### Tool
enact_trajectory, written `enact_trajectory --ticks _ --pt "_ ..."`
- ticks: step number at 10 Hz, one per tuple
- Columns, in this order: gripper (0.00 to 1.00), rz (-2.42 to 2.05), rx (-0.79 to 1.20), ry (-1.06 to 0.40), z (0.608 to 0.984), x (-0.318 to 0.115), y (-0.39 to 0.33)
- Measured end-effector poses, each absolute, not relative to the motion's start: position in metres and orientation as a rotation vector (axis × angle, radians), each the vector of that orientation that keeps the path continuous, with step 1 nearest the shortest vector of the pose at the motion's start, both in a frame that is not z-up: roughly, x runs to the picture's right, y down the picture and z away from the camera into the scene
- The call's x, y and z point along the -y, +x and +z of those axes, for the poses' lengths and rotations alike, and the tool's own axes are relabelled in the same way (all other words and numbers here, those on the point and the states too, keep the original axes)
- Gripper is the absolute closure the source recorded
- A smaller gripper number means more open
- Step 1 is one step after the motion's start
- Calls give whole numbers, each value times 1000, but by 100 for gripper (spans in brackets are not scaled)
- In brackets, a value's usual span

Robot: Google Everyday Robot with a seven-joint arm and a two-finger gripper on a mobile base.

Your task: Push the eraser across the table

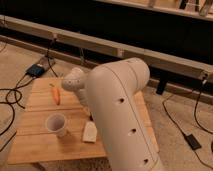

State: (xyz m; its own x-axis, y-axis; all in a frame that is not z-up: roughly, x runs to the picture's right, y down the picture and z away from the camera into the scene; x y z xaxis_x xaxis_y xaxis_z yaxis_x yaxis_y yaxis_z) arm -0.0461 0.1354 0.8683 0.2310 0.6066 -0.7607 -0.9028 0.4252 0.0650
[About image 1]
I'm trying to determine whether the white eraser block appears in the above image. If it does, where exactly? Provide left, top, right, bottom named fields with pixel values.
left=82, top=121, right=97, bottom=143

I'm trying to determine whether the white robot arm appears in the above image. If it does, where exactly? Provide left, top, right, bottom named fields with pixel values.
left=62, top=58, right=164, bottom=171

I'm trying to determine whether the translucent plastic cup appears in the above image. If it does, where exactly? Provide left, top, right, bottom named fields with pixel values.
left=45, top=114, right=67, bottom=137

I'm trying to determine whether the wooden board table top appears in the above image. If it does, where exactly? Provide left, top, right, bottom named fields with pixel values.
left=7, top=77, right=160, bottom=165

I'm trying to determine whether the orange carrot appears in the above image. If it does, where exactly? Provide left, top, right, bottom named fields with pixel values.
left=51, top=84, right=60, bottom=105

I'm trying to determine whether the blue electronics box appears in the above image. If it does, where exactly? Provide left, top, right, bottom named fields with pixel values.
left=26, top=64, right=45, bottom=77

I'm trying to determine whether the black power adapter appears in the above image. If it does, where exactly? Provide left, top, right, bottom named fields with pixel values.
left=185, top=134, right=201, bottom=150

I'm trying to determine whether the black cable on left floor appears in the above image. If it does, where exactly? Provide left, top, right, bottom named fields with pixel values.
left=0, top=73, right=36, bottom=153

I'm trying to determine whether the black cable on floor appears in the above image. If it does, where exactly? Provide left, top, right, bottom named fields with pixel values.
left=162, top=78, right=213, bottom=161
left=0, top=73, right=36, bottom=153

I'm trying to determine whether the black cable on right floor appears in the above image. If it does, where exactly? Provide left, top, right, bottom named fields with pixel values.
left=162, top=78, right=213, bottom=161

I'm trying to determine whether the long wooden beam rail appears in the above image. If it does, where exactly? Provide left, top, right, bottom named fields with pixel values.
left=0, top=15, right=213, bottom=82

